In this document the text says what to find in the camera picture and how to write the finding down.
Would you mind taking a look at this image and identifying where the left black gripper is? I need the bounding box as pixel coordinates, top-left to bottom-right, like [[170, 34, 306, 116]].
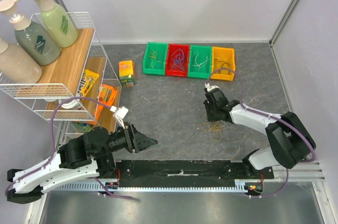
[[95, 122, 158, 157]]

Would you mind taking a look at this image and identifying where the black thin cable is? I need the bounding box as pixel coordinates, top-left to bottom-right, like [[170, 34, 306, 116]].
[[212, 57, 234, 74]]

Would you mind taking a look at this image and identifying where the blue thin cable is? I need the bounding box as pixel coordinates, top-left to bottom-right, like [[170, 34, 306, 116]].
[[171, 59, 187, 73], [171, 48, 187, 63]]

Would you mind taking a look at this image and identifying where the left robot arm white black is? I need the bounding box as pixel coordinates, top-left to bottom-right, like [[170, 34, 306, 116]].
[[5, 123, 158, 204]]

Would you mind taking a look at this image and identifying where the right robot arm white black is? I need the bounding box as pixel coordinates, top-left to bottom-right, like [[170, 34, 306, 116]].
[[204, 86, 316, 179]]

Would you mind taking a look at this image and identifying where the yellow bin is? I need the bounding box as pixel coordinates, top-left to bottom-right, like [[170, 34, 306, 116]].
[[211, 46, 236, 81]]

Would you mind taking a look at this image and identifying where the green bin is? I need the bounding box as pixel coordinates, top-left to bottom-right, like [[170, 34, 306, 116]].
[[143, 42, 168, 76], [187, 45, 213, 79]]

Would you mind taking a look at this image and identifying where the orange toy package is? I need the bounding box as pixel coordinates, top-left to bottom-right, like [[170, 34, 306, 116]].
[[95, 84, 118, 121]]

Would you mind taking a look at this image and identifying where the colourful box on lower shelf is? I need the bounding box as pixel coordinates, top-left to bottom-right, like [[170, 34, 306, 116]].
[[71, 122, 93, 133]]

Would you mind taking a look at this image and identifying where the red bin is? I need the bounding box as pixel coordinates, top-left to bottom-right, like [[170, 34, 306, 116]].
[[165, 43, 190, 78]]

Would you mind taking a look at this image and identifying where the yellow green small box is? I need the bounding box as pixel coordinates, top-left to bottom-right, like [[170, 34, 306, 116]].
[[119, 60, 135, 87]]

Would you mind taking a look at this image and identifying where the white tape roll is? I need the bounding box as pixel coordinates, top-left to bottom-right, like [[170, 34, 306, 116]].
[[61, 99, 82, 110]]

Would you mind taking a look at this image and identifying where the yellow candy bag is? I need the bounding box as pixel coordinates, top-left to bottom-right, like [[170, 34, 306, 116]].
[[77, 69, 99, 97]]

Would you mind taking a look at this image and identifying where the left green bin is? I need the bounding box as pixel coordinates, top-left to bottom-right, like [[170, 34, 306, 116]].
[[143, 42, 168, 76]]

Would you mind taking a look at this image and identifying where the beige pump bottle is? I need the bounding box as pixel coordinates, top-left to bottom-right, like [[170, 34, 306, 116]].
[[0, 0, 43, 84]]

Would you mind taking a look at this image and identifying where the dark green pump bottle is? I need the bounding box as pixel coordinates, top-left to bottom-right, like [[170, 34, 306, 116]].
[[9, 13, 61, 66]]

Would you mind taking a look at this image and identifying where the light green pump bottle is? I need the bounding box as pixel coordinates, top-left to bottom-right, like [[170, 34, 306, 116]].
[[34, 0, 78, 48]]

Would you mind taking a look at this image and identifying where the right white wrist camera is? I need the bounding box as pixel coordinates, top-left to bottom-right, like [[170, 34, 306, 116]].
[[204, 82, 219, 93]]

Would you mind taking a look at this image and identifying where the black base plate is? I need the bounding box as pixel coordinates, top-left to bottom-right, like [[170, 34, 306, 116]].
[[103, 160, 274, 185]]

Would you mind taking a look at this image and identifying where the white wire shelf rack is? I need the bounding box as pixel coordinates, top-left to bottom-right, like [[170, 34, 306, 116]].
[[1, 12, 121, 144]]

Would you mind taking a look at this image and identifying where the slotted cable duct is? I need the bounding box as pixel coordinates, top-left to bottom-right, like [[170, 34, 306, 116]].
[[56, 181, 248, 193]]

